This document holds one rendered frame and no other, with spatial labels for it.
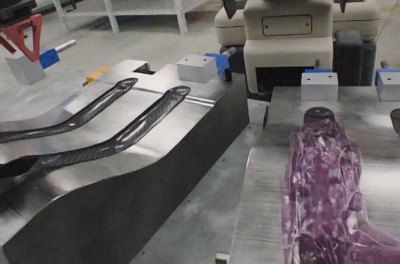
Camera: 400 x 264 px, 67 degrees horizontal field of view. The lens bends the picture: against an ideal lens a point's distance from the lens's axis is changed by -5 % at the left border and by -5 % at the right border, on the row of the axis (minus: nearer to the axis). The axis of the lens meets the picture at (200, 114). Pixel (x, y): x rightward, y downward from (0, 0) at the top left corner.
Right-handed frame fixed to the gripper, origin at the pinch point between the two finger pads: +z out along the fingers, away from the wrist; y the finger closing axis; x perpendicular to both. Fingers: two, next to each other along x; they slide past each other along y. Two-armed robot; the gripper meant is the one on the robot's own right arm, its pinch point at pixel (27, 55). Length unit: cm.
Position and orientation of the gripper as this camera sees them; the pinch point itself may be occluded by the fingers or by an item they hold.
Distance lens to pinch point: 64.5
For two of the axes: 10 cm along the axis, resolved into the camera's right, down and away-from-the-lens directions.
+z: 1.7, 8.3, 5.3
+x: 5.5, -5.3, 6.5
